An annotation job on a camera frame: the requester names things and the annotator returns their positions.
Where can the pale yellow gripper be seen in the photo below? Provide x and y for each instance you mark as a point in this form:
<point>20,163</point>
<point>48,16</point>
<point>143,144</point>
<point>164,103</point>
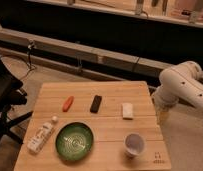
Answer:
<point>162,112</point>

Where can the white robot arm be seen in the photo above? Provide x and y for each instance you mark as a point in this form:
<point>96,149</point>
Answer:
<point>178,82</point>

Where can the green ceramic bowl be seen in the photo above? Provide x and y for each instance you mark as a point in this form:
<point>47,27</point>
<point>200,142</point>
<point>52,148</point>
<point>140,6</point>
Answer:
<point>74,141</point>

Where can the white rectangular sponge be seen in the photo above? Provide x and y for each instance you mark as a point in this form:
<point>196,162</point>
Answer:
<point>127,110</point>

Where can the black rectangular block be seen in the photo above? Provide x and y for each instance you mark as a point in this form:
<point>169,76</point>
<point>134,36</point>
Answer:
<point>95,104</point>

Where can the orange carrot toy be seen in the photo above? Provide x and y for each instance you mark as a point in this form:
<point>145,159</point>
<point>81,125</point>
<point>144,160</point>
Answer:
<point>67,104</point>

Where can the white plastic bottle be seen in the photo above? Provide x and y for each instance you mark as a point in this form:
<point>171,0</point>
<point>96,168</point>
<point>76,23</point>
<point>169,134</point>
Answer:
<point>41,136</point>

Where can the black office chair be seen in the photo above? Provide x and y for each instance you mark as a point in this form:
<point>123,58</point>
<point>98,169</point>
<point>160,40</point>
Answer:
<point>10,95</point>

